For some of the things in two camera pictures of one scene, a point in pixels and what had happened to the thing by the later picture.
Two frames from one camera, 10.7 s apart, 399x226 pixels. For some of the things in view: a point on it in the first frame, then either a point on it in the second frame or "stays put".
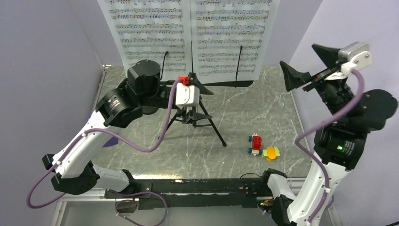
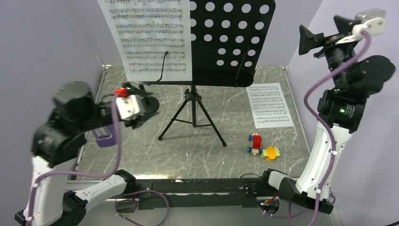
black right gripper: [293, 77] -> [308, 40]
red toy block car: [256, 141] stays put
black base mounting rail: [193, 193] stays put
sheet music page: [219, 28] -> [268, 106]
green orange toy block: [270, 153] stays put
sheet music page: [145, 29] stays put
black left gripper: [191, 111] -> [139, 119]
